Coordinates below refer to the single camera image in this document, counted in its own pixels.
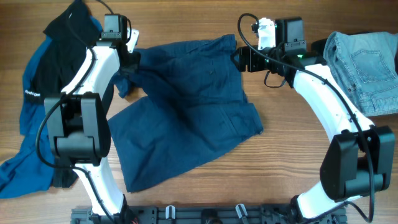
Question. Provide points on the light blue denim jeans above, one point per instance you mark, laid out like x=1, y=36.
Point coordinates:
x=364, y=67

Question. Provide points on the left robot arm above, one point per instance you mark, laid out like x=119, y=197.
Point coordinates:
x=77, y=127

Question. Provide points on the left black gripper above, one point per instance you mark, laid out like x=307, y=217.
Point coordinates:
x=132, y=67

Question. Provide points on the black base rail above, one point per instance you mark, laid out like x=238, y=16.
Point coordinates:
x=267, y=213

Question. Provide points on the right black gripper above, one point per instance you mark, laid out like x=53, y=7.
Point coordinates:
x=253, y=65

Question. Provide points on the navy blue shorts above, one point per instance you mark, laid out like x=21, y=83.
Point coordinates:
x=194, y=110

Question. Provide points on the black folded garment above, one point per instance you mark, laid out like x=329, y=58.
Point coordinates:
x=317, y=46

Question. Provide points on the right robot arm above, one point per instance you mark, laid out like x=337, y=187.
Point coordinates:
x=358, y=162

